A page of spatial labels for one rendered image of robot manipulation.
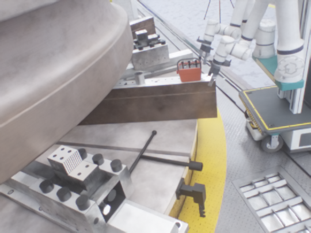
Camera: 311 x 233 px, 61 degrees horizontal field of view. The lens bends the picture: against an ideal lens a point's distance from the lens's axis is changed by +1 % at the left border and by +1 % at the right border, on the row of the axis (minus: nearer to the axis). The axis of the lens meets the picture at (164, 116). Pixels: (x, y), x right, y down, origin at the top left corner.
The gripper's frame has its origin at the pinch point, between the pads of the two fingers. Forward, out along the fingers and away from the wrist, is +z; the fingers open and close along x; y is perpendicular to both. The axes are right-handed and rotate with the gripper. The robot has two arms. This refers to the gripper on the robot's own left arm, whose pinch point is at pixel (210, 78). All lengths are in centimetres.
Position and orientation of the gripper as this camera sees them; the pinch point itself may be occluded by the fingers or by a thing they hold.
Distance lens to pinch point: 204.1
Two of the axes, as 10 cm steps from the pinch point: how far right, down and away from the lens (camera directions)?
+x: -0.9, 6.6, -7.4
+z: -2.5, 7.1, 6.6
